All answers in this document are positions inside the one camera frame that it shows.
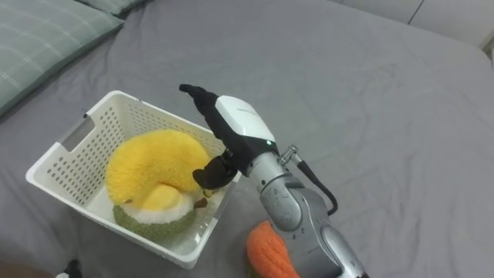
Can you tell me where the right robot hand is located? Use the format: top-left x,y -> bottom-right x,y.
178,83 -> 280,191

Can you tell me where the yellow banana soft toy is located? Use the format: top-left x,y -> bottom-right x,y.
105,128 -> 212,212

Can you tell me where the grey bed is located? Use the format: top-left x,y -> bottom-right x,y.
0,0 -> 494,278

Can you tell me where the green avocado soft toy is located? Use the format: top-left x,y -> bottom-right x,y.
112,193 -> 198,243

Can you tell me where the orange carrot soft toy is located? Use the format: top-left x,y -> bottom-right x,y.
245,220 -> 301,278

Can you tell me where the white perforated plastic basket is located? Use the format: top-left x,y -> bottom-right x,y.
25,90 -> 242,270

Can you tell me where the green checked pillow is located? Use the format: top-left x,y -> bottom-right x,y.
0,0 -> 125,117
76,0 -> 146,17

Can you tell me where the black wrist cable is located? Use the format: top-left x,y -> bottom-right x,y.
279,144 -> 339,216

